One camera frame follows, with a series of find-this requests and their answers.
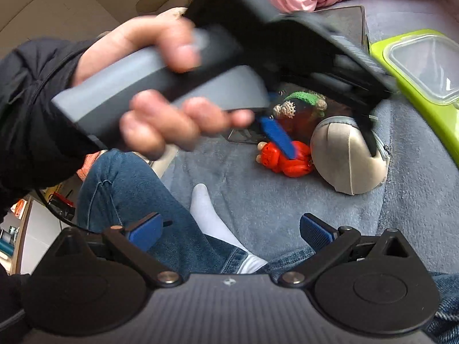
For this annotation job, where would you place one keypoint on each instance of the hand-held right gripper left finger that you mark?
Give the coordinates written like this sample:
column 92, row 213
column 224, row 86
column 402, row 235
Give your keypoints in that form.
column 145, row 231

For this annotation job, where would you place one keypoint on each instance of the crochet doll green dress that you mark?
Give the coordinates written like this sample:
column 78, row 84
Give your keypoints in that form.
column 297, row 105

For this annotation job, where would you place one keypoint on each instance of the red toy figure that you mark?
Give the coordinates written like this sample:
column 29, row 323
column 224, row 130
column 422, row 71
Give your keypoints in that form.
column 292, row 161

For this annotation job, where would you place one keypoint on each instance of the white round toy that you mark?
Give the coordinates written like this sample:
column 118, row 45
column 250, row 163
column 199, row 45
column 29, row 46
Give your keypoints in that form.
column 344, row 157

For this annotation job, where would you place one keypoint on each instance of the person's left forearm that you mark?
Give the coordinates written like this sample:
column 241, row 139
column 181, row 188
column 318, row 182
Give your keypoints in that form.
column 32, row 114

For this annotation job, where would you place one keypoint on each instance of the white cabinet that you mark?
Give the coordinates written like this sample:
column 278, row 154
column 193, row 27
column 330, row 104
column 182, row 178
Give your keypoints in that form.
column 39, row 233

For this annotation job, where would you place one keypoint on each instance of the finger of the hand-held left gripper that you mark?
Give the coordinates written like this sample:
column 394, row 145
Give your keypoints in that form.
column 369, row 132
column 278, row 138

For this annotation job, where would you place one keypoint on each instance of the person's jeans leg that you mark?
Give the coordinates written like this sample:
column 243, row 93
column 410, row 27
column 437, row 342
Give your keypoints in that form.
column 290, row 261
column 143, row 200

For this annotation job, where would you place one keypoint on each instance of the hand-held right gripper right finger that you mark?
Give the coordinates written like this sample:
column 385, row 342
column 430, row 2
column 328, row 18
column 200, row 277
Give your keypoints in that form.
column 315, row 233

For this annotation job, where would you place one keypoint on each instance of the green container clear lid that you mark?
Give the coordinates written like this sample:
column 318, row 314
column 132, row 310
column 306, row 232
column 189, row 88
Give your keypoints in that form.
column 419, row 68

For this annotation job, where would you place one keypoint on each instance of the white sock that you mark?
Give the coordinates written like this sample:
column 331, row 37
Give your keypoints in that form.
column 211, row 218

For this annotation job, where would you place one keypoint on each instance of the person's left hand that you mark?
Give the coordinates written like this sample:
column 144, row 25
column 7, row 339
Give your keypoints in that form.
column 150, row 43

